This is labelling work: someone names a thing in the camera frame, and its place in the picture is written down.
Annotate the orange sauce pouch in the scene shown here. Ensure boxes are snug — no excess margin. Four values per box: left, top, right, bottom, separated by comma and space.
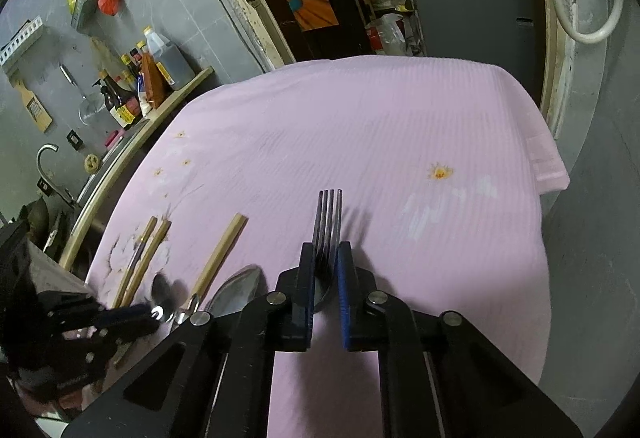
141, 52, 168, 108

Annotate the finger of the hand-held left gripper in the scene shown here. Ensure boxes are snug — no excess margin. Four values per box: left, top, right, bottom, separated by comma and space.
65, 318, 162, 369
47, 292, 157, 321

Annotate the bamboo chopstick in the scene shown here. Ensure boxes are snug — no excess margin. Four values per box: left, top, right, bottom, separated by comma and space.
111, 216, 157, 309
122, 219, 172, 306
172, 213, 249, 319

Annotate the grey cabinet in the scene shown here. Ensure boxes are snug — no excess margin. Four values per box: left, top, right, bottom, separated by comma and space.
402, 0, 543, 93

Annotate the metal fork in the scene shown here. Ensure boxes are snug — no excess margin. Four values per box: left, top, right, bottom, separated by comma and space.
311, 189, 344, 313

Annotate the metal faucet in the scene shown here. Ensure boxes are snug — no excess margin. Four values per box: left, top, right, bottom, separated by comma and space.
36, 144, 76, 209

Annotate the metal skimmer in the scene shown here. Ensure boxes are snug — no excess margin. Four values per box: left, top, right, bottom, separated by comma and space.
59, 62, 103, 123

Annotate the dark pump bottle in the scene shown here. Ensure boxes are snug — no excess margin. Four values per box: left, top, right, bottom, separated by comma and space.
98, 70, 132, 129

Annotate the pink floral cloth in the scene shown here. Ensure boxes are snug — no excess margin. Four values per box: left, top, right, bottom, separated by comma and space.
85, 55, 571, 438

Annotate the orange board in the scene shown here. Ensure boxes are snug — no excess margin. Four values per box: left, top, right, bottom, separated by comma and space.
287, 0, 340, 31

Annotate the large oil jug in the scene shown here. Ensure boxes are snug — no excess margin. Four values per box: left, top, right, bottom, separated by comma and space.
144, 28, 196, 91

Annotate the grey wall basket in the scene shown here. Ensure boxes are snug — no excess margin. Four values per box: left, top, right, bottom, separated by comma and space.
70, 0, 101, 33

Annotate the wooden counter ledge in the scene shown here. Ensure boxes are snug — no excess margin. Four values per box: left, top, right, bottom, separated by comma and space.
60, 66, 215, 269

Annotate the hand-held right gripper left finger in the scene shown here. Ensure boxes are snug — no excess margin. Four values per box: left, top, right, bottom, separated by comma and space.
60, 242, 316, 438

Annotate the white plastic bag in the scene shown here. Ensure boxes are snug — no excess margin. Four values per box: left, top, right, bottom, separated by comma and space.
367, 12, 426, 56

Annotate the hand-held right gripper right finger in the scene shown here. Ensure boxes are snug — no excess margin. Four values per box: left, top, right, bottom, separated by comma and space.
337, 242, 583, 438

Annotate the large metal spoon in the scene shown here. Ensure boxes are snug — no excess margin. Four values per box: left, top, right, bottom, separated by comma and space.
205, 265, 263, 319

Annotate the white wall rack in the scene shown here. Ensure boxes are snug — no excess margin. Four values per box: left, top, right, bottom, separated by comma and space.
0, 19, 43, 68

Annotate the wooden grater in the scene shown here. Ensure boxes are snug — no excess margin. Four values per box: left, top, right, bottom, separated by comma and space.
9, 75, 53, 133

